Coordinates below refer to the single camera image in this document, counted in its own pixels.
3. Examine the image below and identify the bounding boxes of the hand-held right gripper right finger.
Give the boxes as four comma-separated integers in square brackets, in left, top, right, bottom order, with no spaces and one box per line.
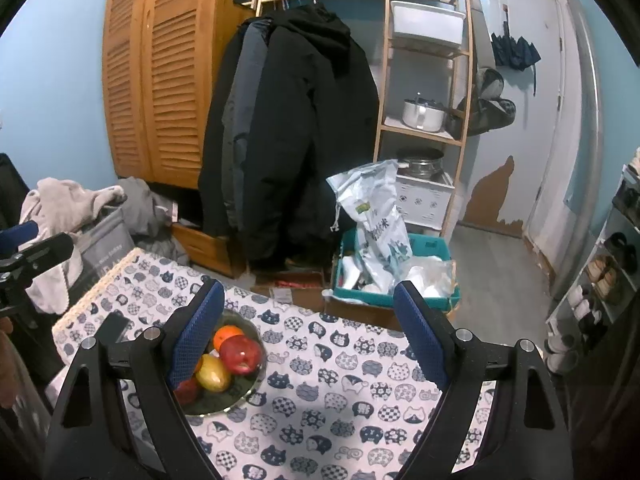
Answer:
[392,281,576,480]

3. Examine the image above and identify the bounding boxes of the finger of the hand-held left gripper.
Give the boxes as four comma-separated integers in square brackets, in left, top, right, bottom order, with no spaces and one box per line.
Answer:
[0,232,75,286]
[0,220,40,256]

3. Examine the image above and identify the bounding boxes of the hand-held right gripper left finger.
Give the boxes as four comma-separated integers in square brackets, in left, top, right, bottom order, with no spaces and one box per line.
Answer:
[44,279,226,480]

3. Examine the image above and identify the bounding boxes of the orange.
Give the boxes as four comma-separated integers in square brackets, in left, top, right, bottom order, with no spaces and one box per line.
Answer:
[213,325,246,353]

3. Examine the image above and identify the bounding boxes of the yellow pear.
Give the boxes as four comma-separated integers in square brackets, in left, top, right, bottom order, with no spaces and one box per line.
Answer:
[195,354,232,392]

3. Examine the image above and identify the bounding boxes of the red apple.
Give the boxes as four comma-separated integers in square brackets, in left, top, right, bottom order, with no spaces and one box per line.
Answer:
[175,377,202,406]
[220,336,266,375]

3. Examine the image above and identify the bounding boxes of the green glass bowl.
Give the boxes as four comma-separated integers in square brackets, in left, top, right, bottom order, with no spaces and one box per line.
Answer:
[172,309,267,416]

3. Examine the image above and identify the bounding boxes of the person's left hand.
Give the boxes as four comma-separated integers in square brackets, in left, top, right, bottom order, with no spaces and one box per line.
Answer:
[0,317,16,408]

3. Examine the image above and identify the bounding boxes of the grey laundry basket with clothes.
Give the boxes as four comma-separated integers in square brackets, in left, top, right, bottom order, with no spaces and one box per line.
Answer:
[20,177,126,313]

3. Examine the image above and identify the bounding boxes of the teal plastic basket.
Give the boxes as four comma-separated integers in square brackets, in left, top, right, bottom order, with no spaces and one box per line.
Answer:
[332,227,461,311]

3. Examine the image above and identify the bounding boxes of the grey fabric basket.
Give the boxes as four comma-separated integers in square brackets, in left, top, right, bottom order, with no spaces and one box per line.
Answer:
[65,207,138,301]

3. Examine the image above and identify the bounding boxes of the clear plastic bag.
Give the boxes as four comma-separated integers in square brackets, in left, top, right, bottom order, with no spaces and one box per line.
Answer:
[400,255,453,298]

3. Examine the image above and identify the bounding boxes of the cardboard box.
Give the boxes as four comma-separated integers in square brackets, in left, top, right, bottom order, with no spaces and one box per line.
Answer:
[250,270,333,313]
[322,290,461,331]

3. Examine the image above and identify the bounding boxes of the black phone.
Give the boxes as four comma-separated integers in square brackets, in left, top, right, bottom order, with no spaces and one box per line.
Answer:
[96,312,129,347]

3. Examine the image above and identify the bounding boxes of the wooden drawer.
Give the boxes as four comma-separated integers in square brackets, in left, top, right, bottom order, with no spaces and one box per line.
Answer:
[170,222,246,278]

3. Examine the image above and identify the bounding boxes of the grey clothing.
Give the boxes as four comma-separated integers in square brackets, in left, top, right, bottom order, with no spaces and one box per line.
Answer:
[112,176,191,266]

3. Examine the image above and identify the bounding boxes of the white rice bag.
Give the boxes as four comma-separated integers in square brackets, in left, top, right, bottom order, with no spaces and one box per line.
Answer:
[326,159,413,293]

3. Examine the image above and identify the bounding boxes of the red flat packet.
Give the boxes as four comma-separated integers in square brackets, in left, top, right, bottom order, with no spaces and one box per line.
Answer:
[274,272,326,288]

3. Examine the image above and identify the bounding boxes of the white storage box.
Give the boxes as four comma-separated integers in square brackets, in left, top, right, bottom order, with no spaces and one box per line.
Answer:
[395,172,456,233]

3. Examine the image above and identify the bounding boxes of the steel pot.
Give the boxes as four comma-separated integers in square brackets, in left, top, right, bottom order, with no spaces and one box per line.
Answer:
[396,147,445,177]

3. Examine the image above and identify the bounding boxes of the shoe rack with shoes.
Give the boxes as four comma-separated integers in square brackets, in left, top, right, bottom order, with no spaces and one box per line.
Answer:
[545,147,640,376]

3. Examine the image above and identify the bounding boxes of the dark cloth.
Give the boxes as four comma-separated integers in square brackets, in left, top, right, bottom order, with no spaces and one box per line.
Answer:
[560,240,640,480]

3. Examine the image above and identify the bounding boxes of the wooden shelf rack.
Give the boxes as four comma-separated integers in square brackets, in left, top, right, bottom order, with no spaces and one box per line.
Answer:
[372,0,476,241]

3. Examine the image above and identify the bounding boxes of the wooden louvered wardrobe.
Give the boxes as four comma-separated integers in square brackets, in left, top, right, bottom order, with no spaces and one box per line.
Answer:
[102,0,256,191]

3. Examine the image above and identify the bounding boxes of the grey jacket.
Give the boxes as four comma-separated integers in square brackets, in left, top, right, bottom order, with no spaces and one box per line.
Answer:
[220,20,273,241]

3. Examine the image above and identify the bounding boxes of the white cooking pot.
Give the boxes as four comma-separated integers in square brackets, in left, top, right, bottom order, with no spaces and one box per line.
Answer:
[401,97,447,132]

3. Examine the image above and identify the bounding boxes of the black coat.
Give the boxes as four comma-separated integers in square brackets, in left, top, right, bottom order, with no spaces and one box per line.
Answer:
[197,2,381,273]

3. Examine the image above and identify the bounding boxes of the grey shoe rack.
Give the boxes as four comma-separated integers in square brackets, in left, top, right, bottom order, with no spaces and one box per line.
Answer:
[545,162,640,376]

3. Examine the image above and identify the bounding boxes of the white door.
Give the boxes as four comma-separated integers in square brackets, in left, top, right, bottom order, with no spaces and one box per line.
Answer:
[470,0,561,241]

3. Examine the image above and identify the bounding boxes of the hanging dark bag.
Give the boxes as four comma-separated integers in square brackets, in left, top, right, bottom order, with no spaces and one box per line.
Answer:
[447,67,516,138]

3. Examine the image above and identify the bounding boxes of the silver pipe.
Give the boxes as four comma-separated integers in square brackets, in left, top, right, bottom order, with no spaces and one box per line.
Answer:
[547,0,603,301]

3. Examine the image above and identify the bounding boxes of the dark folded umbrella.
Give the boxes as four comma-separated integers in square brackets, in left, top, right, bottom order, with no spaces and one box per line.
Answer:
[491,31,542,96]

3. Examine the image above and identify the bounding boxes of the white plastic bin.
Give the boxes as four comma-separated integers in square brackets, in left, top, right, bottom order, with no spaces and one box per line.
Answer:
[390,1,467,45]

